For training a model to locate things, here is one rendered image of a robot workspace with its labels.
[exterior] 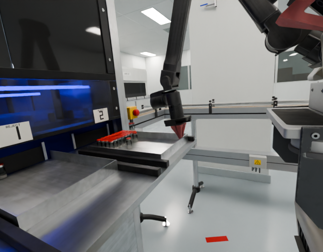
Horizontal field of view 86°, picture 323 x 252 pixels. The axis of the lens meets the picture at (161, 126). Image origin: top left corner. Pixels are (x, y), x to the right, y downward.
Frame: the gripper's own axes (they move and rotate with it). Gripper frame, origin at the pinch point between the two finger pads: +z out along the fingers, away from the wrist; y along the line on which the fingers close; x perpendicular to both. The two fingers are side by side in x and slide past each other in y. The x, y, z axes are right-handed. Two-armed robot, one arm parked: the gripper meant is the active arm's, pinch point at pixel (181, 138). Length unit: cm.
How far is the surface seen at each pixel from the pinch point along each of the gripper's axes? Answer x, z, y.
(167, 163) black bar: 22.2, 1.5, -3.4
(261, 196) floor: -112, 95, -24
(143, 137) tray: -5.4, -0.8, 22.5
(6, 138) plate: 44, -16, 35
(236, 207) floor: -88, 92, -4
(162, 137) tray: -5.3, -0.2, 11.8
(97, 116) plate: 9.7, -16.3, 34.4
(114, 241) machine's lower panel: 11, 50, 44
